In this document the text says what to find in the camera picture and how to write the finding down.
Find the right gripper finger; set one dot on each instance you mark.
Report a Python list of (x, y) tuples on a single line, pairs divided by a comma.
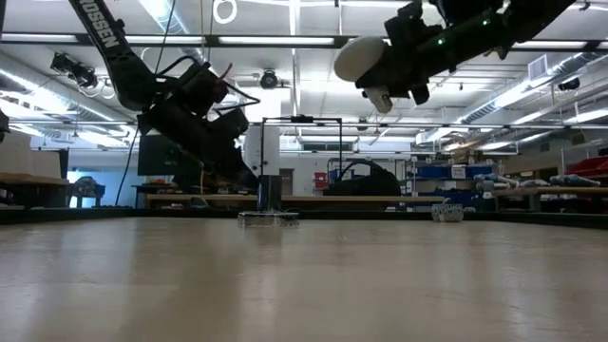
[(382, 81), (421, 93)]

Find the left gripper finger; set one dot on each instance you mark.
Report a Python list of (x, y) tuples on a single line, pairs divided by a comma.
[(204, 176), (230, 168)]

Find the white mushroom-shaped lightbulb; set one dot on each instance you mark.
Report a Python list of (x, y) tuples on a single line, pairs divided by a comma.
[(356, 59)]

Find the chrome socket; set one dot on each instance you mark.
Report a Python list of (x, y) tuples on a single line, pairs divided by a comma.
[(270, 192)]

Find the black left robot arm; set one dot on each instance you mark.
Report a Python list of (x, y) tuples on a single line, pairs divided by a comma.
[(107, 38)]

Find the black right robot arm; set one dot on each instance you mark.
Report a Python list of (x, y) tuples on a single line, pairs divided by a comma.
[(513, 24)]

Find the black computer monitor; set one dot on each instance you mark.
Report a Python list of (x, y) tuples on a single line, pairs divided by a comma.
[(149, 159)]

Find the metal shelf with blue bins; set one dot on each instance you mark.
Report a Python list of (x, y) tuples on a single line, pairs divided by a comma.
[(437, 172)]

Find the small red box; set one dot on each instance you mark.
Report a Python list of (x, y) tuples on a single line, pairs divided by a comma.
[(321, 180)]

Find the black duffel bag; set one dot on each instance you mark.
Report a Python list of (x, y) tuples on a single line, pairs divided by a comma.
[(375, 185)]

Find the white ceiling air vent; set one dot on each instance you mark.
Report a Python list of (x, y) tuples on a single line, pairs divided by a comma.
[(538, 68)]

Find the grey blue rolled bundle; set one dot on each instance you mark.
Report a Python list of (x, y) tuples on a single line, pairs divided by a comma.
[(494, 181), (575, 180)]

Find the beige wooden desk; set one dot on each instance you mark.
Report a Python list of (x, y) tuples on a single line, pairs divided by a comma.
[(356, 199)]

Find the blue white patterned cup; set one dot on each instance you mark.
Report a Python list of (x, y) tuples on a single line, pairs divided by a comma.
[(447, 214)]

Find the black overhead light bar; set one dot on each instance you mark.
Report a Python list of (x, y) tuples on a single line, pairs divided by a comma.
[(560, 45)]

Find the small pale cardboard box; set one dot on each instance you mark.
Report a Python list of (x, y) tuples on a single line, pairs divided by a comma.
[(46, 165)]

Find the small black ceiling fixture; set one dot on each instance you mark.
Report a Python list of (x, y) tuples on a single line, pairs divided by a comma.
[(569, 84)]

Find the wooden side table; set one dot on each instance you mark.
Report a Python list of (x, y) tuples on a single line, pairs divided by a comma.
[(28, 180)]

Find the wooden workbench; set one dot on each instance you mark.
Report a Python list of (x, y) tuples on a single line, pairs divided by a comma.
[(551, 191)]

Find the large pale cardboard box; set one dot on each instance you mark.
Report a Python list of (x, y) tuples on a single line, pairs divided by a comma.
[(14, 154)]

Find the red storage bin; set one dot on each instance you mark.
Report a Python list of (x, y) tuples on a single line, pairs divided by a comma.
[(589, 167)]

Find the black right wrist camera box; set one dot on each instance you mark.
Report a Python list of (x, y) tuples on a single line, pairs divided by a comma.
[(408, 24)]

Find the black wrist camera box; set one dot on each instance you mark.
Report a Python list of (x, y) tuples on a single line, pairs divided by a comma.
[(233, 123), (408, 24)]

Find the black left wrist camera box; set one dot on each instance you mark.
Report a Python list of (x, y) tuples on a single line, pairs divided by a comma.
[(233, 123)]

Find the thin black metal frame stand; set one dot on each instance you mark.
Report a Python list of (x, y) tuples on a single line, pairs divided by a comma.
[(285, 119)]

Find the silver ceiling air duct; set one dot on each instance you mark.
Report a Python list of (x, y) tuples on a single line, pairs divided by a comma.
[(522, 90), (28, 76)]

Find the black aluminium rig frame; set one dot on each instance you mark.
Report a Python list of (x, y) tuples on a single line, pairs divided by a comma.
[(95, 216)]

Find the black ceiling-mounted camera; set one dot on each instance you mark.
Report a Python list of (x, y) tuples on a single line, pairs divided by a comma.
[(76, 71)]

